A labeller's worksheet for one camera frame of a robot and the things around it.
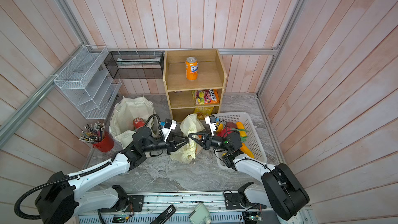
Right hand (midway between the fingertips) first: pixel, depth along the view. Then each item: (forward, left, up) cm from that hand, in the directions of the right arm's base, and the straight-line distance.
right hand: (190, 138), depth 68 cm
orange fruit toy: (+21, -30, -21) cm, 42 cm away
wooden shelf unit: (+37, +8, -7) cm, 38 cm away
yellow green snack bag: (+30, -4, -6) cm, 30 cm away
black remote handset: (-26, +9, -21) cm, 35 cm away
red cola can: (+21, +35, -19) cm, 45 cm away
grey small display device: (-27, -5, -20) cm, 34 cm away
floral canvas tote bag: (+21, +39, -7) cm, 45 cm away
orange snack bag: (+32, -13, -6) cm, 35 cm away
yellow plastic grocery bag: (+6, +1, +2) cm, 6 cm away
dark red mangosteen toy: (+21, -24, -20) cm, 37 cm away
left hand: (-2, +1, -1) cm, 2 cm away
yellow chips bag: (+31, -6, -21) cm, 38 cm away
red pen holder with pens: (+8, +54, -12) cm, 56 cm away
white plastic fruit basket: (+10, -35, -20) cm, 42 cm away
